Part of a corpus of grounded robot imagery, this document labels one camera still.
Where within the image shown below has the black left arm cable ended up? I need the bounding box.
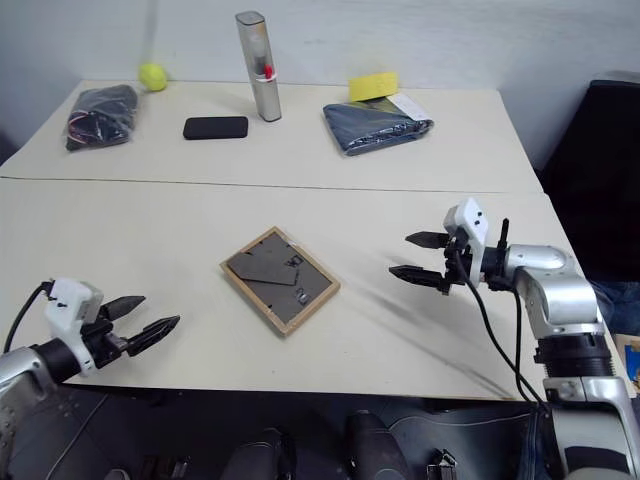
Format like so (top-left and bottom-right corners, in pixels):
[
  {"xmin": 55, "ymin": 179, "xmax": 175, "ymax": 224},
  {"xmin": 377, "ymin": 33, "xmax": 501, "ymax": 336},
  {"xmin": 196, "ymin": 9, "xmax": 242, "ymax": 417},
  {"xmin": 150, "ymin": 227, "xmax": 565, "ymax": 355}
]
[{"xmin": 2, "ymin": 280, "xmax": 54, "ymax": 354}]

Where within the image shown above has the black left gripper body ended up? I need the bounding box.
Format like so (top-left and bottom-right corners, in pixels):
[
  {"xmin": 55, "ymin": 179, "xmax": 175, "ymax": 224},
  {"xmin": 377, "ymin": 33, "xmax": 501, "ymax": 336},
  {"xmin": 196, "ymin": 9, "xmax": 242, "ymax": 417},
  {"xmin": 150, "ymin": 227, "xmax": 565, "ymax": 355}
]
[{"xmin": 79, "ymin": 304, "xmax": 131, "ymax": 370}]

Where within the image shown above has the dark rounded shape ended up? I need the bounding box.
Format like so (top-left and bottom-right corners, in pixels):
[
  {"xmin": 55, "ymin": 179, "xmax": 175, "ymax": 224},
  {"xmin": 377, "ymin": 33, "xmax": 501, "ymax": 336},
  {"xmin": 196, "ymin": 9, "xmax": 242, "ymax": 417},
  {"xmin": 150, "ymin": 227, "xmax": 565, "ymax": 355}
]
[
  {"xmin": 232, "ymin": 427, "xmax": 297, "ymax": 480},
  {"xmin": 346, "ymin": 409, "xmax": 412, "ymax": 480}
]

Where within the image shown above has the wooden picture frame face-down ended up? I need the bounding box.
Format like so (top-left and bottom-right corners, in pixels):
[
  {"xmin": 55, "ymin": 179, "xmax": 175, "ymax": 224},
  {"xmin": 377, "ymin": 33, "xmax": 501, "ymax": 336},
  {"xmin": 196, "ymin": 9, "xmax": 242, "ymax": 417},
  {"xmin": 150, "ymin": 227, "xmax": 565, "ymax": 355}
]
[{"xmin": 219, "ymin": 226, "xmax": 342, "ymax": 339}]

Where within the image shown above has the black oblong case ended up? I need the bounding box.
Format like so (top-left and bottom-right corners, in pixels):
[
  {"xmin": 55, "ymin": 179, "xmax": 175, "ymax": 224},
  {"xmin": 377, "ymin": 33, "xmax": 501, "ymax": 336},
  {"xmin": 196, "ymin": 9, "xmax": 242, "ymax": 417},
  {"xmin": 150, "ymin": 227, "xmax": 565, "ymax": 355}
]
[{"xmin": 182, "ymin": 116, "xmax": 250, "ymax": 142}]

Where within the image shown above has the folded dark blue cloth pack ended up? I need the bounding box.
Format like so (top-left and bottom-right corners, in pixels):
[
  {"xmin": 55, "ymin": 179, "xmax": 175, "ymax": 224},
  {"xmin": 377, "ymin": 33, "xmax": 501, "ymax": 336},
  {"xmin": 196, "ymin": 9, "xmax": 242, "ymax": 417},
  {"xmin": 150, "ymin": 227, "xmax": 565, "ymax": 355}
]
[{"xmin": 322, "ymin": 94, "xmax": 435, "ymax": 158}]

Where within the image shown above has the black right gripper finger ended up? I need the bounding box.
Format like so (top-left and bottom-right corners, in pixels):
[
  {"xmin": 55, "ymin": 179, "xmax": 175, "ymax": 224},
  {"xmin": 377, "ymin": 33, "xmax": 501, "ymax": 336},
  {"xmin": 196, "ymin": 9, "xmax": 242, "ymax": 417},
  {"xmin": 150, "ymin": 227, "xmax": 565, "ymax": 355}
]
[
  {"xmin": 404, "ymin": 230, "xmax": 451, "ymax": 250},
  {"xmin": 388, "ymin": 265, "xmax": 445, "ymax": 291}
]

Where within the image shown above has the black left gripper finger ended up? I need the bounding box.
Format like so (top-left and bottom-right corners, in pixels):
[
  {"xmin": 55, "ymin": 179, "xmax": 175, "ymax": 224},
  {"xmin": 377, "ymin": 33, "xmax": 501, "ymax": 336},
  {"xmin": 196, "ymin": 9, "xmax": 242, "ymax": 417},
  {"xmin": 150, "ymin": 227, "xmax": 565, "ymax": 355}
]
[
  {"xmin": 125, "ymin": 314, "xmax": 182, "ymax": 357},
  {"xmin": 106, "ymin": 295, "xmax": 147, "ymax": 322}
]

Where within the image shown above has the yellow sponge block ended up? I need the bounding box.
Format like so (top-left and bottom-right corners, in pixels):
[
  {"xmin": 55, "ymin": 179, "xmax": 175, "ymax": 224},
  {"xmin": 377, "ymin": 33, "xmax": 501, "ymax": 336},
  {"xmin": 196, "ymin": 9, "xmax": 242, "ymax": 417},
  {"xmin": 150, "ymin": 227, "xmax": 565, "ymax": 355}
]
[{"xmin": 348, "ymin": 71, "xmax": 400, "ymax": 104}]

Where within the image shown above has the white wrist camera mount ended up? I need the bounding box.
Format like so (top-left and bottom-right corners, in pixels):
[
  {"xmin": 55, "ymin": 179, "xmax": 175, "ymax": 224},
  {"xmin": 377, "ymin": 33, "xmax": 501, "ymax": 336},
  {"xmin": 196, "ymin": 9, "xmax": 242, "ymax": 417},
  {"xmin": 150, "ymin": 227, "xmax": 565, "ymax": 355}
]
[
  {"xmin": 43, "ymin": 278, "xmax": 105, "ymax": 377},
  {"xmin": 443, "ymin": 197, "xmax": 489, "ymax": 286}
]

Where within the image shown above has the tall silver box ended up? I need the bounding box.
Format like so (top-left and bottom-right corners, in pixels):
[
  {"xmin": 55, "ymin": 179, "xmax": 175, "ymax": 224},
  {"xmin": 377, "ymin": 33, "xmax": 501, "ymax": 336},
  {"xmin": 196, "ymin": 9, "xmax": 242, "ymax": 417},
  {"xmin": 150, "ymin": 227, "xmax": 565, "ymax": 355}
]
[{"xmin": 235, "ymin": 10, "xmax": 283, "ymax": 122}]

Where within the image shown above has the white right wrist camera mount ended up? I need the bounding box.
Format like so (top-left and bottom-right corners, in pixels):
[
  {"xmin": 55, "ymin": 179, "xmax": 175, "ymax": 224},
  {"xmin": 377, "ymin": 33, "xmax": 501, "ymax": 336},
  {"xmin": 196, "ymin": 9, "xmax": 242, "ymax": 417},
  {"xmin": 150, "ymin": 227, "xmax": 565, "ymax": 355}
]
[{"xmin": 443, "ymin": 197, "xmax": 489, "ymax": 286}]

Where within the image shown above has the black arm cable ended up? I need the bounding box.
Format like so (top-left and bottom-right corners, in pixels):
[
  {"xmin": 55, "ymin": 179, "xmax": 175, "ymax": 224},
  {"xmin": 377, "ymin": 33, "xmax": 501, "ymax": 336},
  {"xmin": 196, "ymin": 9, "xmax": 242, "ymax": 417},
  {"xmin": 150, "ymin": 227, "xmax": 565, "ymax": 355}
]
[
  {"xmin": 2, "ymin": 280, "xmax": 54, "ymax": 354},
  {"xmin": 448, "ymin": 237, "xmax": 554, "ymax": 416}
]

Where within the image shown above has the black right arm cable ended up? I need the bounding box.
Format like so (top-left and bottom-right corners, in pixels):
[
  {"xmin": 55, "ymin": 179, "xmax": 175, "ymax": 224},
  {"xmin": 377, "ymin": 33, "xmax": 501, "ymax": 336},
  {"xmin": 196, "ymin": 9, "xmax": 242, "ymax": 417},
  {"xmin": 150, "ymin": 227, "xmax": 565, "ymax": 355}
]
[{"xmin": 448, "ymin": 237, "xmax": 554, "ymax": 416}]

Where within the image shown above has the yellow-green ball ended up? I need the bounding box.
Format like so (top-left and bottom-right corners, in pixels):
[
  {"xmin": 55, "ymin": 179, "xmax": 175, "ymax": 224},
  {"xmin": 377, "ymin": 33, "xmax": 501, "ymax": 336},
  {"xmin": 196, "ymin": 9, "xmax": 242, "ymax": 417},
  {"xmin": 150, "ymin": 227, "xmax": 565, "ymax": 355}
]
[{"xmin": 138, "ymin": 61, "xmax": 168, "ymax": 93}]

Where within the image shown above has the blue denim cloth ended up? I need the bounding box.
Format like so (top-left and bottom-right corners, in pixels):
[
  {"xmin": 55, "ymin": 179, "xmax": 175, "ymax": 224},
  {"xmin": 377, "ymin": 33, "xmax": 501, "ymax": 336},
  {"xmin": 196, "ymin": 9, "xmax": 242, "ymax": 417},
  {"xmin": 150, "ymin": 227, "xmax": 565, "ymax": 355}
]
[{"xmin": 591, "ymin": 279, "xmax": 640, "ymax": 338}]

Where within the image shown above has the black chair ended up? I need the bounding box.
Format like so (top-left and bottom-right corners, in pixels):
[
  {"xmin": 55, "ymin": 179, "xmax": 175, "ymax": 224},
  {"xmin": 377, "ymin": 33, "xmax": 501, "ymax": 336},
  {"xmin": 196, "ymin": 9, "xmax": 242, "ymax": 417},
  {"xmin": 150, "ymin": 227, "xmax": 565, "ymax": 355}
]
[{"xmin": 541, "ymin": 69, "xmax": 640, "ymax": 287}]

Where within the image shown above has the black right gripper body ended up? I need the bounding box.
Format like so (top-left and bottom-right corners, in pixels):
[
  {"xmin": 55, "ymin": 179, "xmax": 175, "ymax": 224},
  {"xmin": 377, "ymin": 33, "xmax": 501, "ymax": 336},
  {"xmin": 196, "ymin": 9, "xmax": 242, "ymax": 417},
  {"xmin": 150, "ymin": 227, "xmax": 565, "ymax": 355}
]
[{"xmin": 435, "ymin": 233, "xmax": 475, "ymax": 297}]

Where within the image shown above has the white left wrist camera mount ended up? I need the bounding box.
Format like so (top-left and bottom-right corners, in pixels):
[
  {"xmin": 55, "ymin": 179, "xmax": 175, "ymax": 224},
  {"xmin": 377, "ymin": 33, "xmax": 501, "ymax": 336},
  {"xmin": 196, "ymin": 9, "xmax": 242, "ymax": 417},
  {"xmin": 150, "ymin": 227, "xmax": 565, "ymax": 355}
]
[{"xmin": 43, "ymin": 278, "xmax": 105, "ymax": 377}]

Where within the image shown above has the black cloth in plastic bag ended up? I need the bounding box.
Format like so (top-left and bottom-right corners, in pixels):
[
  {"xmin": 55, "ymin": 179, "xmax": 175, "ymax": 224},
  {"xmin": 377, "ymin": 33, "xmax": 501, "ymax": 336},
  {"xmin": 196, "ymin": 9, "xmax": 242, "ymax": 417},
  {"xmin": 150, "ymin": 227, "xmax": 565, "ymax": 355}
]
[{"xmin": 64, "ymin": 83, "xmax": 140, "ymax": 153}]

